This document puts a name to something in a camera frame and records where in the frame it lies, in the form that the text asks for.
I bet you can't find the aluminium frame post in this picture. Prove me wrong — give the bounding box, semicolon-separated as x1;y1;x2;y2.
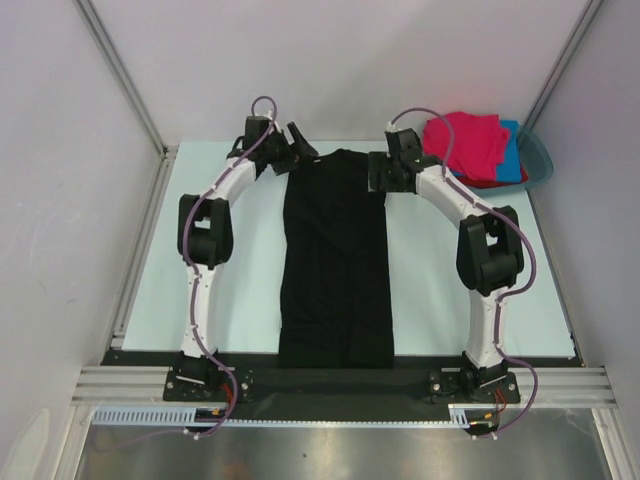
524;0;607;129
72;0;167;158

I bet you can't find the aluminium front rail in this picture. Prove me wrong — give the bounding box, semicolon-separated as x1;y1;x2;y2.
72;366;617;409

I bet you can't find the blue t shirt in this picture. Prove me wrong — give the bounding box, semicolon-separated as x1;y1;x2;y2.
496;120;521;181

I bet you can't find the left aluminium frame post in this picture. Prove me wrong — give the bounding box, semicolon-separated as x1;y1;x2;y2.
72;0;167;158

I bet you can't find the right white cable duct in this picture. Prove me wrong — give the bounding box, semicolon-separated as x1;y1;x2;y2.
448;404;500;432

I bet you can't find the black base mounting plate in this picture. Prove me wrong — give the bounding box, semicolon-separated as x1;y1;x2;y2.
99;349;524;421

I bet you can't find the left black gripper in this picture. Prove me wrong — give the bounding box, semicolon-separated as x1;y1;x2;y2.
261;122;317;176

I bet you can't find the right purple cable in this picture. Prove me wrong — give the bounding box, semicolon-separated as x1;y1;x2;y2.
388;107;541;441

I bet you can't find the left white cable duct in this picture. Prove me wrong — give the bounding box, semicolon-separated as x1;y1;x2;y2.
92;406;226;427

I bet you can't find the pink t shirt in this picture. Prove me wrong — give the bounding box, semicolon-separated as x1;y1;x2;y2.
422;112;511;181

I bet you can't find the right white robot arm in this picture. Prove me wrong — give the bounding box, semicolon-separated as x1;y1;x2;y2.
368;126;524;401

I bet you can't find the teal plastic basket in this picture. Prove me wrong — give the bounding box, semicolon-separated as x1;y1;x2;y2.
447;125;553;198

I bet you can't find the black t shirt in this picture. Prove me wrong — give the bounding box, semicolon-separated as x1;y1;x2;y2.
278;149;395;369

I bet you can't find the white cable duct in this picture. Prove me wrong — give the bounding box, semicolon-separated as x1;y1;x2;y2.
92;406;226;427
448;404;500;432

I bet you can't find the right aluminium frame post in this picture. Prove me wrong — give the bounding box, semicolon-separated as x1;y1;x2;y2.
524;0;607;129

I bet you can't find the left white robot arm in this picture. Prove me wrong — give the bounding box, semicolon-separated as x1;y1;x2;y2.
164;115;319;401

